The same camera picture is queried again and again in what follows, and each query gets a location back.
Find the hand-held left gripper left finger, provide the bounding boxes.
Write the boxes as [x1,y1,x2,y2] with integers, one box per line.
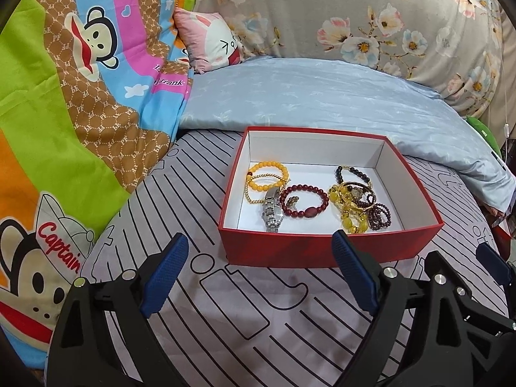
[47,232,190,387]

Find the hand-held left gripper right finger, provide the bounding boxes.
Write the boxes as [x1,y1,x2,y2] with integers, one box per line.
[331,230,484,387]

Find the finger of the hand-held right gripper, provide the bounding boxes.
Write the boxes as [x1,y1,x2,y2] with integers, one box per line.
[475,245,516,291]
[425,250,516,337]

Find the yellow bead bracelet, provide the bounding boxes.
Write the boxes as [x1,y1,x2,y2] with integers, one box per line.
[328,183,371,234]

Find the dark purple bead bracelet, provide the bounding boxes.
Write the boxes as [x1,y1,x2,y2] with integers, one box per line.
[357,193,392,228]

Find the red cardboard box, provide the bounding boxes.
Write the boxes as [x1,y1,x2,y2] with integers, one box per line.
[218,126,445,269]

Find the red bead bracelet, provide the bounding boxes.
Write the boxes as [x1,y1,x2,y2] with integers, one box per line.
[281,184,329,218]

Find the rose gold bangle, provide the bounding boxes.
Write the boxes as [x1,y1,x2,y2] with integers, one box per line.
[336,181,373,210]

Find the black bead bracelet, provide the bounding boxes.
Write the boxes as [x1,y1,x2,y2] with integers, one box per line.
[334,164,372,188]

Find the silver wrist watch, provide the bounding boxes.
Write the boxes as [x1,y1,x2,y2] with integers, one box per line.
[261,186,286,233]

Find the orange bead bracelet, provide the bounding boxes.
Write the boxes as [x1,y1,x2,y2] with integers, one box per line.
[247,161,292,192]

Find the thin gold bead chain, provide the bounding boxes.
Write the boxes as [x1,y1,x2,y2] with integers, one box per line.
[244,173,285,206]

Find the green plush item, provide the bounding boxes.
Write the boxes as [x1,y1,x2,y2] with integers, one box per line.
[467,116,502,158]

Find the light blue quilt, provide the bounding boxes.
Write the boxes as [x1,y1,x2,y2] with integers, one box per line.
[177,57,516,212]

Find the cartoon monkey blanket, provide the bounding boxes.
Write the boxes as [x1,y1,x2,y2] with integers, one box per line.
[0,0,202,372]

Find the pink rabbit pillow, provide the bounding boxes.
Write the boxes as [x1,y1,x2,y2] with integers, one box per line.
[173,7,244,74]

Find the grey floral pillow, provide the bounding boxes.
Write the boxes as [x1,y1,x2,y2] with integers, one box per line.
[193,0,504,117]

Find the white cable with switch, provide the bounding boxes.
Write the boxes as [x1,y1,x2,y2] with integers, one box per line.
[498,28,511,140]

